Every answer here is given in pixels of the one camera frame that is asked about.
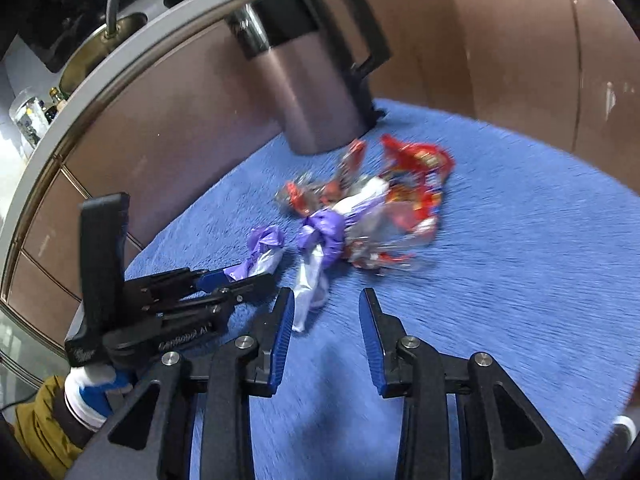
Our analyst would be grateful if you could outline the purple wrapper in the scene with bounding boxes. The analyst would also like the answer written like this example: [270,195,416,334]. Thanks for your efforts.
[224,177,390,333]

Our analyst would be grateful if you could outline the olive jacket sleeve forearm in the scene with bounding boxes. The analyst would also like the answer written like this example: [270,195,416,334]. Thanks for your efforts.
[12,376,94,479]

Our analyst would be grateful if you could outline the grey kitchen countertop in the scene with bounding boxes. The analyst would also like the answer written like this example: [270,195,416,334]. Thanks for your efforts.
[0,0,640,302]

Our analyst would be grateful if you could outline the left hand blue white glove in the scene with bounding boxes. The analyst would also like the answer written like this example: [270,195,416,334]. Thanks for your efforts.
[63,364,132,432]

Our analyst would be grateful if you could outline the white round floor bowl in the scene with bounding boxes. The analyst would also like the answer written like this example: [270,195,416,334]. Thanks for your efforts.
[614,415,638,446]

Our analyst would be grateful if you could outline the silver red small wrapper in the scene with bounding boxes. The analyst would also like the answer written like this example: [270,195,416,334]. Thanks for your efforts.
[274,139,367,218]

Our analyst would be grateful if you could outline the red candy wrapper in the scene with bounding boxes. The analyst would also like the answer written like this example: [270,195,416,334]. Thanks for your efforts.
[345,133,454,270]

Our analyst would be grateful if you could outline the blue terry towel mat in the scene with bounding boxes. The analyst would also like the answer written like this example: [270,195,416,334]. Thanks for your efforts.
[124,97,640,480]

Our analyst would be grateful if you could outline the brown black electric kettle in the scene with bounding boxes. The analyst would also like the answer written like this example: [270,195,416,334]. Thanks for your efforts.
[226,0,392,155]

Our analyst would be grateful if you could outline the glass jar on counter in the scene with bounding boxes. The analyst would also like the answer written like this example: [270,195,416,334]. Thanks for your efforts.
[9,87,50,148]

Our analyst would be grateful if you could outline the brown cabinet fronts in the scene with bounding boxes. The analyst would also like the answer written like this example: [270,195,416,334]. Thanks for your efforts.
[6,0,640,346]

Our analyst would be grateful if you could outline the brass wok with handle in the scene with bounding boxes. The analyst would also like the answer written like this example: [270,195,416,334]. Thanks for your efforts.
[58,0,148,96]

